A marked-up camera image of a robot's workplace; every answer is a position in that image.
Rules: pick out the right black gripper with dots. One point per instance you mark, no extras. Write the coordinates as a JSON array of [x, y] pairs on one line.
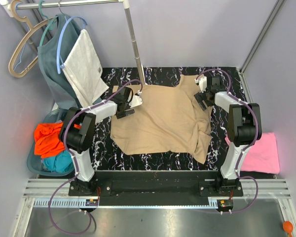
[[200, 97]]

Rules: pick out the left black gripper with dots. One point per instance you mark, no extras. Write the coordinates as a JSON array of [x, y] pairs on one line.
[[126, 111]]

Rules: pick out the beige t shirt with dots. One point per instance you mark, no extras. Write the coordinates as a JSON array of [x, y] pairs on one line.
[[169, 120]]

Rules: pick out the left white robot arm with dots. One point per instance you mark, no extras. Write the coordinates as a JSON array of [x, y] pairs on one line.
[[78, 128]]

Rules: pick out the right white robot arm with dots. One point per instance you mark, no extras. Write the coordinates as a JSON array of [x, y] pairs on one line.
[[243, 122]]

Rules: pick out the grey-green hanging t shirt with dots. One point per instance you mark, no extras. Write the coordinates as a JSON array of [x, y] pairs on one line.
[[51, 58]]

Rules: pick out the white hanging t shirt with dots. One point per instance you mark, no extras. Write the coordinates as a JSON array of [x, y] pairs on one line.
[[83, 71]]

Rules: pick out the teal blue t shirt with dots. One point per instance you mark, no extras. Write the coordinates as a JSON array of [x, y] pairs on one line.
[[60, 163]]

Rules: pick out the orange t shirt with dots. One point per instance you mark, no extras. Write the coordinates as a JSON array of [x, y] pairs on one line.
[[47, 142]]

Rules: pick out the folded pink t shirt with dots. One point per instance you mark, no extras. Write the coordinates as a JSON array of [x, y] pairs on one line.
[[262, 156]]

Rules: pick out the blue plastic laundry basket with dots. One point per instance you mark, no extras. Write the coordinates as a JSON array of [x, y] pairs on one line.
[[34, 163]]

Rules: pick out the green hanger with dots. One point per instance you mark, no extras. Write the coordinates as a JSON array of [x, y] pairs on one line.
[[51, 22]]

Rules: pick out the beige wooden hanger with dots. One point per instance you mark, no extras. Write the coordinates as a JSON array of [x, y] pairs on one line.
[[32, 29]]

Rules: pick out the orange ball tool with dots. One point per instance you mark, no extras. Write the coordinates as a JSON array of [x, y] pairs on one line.
[[288, 228]]

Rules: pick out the metal clothes rack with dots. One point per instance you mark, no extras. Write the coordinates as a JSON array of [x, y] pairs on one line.
[[22, 6]]

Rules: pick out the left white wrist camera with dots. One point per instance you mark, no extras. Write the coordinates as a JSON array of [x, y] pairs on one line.
[[136, 100]]

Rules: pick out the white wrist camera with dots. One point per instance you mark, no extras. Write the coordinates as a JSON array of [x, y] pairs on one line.
[[201, 81], [136, 100]]

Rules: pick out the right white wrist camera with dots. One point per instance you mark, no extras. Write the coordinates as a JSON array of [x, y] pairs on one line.
[[201, 81]]

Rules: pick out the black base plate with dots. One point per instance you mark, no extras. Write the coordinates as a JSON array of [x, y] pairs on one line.
[[156, 188]]

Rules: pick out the aluminium frame rail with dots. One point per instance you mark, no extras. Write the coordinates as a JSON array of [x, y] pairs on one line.
[[268, 23]]

